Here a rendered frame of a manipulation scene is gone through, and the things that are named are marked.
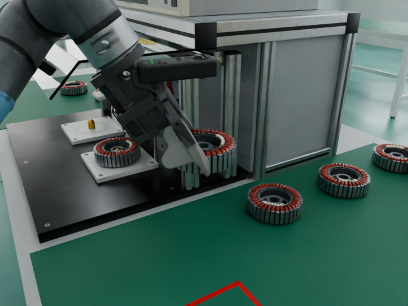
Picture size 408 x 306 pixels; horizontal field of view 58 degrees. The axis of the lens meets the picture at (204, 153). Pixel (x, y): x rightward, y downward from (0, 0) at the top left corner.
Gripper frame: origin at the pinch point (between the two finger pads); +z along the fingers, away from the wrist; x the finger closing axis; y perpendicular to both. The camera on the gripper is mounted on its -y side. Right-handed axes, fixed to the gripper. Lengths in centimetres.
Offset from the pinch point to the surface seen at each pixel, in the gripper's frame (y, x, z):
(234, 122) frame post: -7.5, -18.5, 7.4
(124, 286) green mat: 21.5, 9.2, 7.7
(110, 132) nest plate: 24, -49, 3
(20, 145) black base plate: 45, -46, -8
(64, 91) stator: 42, -100, -6
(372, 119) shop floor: -126, -233, 185
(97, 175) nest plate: 25.1, -22.7, 2.0
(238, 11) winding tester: -21.4, -30.1, -9.6
